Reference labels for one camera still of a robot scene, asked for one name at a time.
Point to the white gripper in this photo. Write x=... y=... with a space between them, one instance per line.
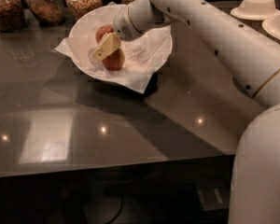
x=122 y=24

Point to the red apple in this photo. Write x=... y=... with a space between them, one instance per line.
x=106 y=29
x=115 y=61

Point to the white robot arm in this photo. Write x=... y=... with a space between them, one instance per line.
x=254 y=61

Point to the large white bowl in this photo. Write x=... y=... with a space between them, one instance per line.
x=152 y=50

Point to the white paper liner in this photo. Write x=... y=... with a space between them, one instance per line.
x=143 y=56

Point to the leftmost glass cereal jar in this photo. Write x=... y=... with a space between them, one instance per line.
x=11 y=15

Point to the rear stack paper bowls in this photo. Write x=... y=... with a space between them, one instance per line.
x=255 y=10

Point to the stack paper bowls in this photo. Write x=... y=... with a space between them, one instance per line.
x=255 y=10
x=272 y=26

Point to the front stack paper bowls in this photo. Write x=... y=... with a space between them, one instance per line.
x=272 y=26

